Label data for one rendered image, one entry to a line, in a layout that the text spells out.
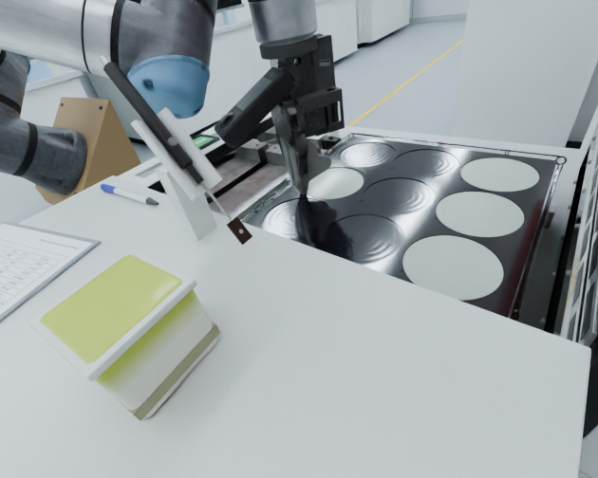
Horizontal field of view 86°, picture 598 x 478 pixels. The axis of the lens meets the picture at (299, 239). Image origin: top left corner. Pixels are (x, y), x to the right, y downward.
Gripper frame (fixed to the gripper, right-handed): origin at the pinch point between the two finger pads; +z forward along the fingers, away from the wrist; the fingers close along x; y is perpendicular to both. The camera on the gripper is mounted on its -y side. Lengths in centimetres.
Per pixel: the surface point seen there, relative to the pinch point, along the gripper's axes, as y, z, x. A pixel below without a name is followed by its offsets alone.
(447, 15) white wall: 571, 82, 595
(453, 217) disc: 14.4, 1.3, -17.8
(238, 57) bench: 72, 31, 367
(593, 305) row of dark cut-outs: 7.5, -5.7, -36.6
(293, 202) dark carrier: -1.6, 1.4, -1.4
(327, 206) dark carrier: 2.3, 1.4, -5.6
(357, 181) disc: 9.4, 1.3, -2.2
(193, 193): -14.5, -12.3, -15.6
